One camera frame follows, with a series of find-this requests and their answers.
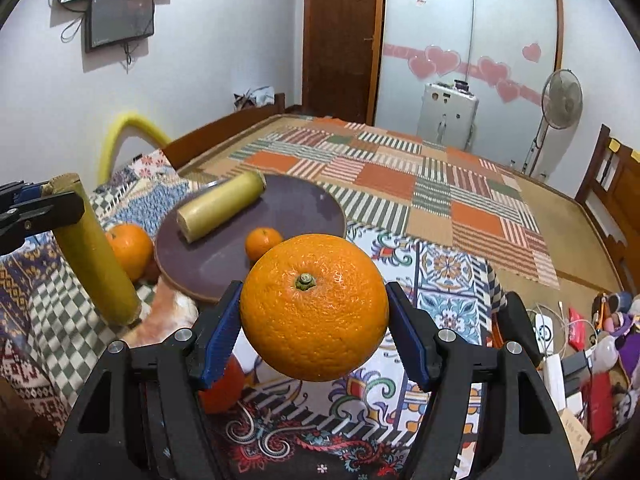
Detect red packet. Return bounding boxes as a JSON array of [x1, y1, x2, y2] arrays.
[[568, 308, 587, 352]]

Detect round dark purple plate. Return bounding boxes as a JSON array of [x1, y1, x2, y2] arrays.
[[153, 173, 347, 304]]

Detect red box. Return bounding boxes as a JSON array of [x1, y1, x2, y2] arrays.
[[582, 372, 617, 443]]

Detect white metal appliance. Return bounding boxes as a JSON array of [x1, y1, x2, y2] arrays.
[[416, 80, 479, 151]]

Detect white standing fan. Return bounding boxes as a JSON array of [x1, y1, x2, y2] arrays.
[[524, 68, 584, 177]]

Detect white box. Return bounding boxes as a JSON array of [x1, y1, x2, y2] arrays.
[[541, 354, 567, 402]]

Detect wooden bed headboard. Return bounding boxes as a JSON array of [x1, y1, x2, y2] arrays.
[[161, 92, 287, 172]]

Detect checkered printed blanket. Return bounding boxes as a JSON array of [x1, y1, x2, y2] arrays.
[[0, 149, 203, 413]]

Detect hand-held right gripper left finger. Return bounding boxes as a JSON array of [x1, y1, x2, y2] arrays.
[[62, 280, 246, 480]]

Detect white charger with cable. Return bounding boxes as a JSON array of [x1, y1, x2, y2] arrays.
[[529, 301, 573, 356]]

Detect small wall monitor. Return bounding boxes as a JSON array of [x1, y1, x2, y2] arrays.
[[84, 0, 156, 54]]

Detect brown paper envelope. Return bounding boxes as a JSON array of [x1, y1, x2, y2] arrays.
[[559, 404, 593, 467]]

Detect wooden chair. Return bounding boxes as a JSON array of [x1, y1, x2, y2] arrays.
[[574, 124, 640, 293]]

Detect purple plush toy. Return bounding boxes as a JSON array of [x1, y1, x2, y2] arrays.
[[602, 292, 640, 363]]

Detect frosted sliding wardrobe doors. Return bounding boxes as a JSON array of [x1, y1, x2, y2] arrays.
[[374, 0, 565, 163]]

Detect small orange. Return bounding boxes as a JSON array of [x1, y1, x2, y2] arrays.
[[244, 227, 285, 264]]

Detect orange white cloth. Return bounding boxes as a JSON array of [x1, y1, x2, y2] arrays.
[[122, 277, 202, 348]]

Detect floral printed blanket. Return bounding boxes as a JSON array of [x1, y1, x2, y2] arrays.
[[197, 220, 508, 480]]

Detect medium orange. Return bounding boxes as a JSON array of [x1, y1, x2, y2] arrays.
[[198, 354, 247, 414], [104, 223, 154, 282]]

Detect yellow foam tube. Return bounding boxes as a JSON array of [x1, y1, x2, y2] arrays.
[[98, 111, 173, 186]]

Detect patchwork striped mat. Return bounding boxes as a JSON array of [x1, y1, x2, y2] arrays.
[[229, 116, 561, 289]]

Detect black wall cable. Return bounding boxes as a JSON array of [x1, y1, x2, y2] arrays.
[[60, 16, 85, 44]]

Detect large orange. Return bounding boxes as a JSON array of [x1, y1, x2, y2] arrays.
[[239, 234, 391, 382]]

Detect brown wooden door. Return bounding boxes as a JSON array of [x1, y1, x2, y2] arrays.
[[301, 0, 387, 124]]

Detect bundle on headboard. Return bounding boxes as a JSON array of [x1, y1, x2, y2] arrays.
[[233, 86, 277, 109]]

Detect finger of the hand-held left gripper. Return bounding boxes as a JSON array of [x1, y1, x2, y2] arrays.
[[0, 190, 86, 257], [0, 180, 47, 211]]

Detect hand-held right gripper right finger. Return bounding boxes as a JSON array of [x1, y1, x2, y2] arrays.
[[384, 281, 582, 480]]

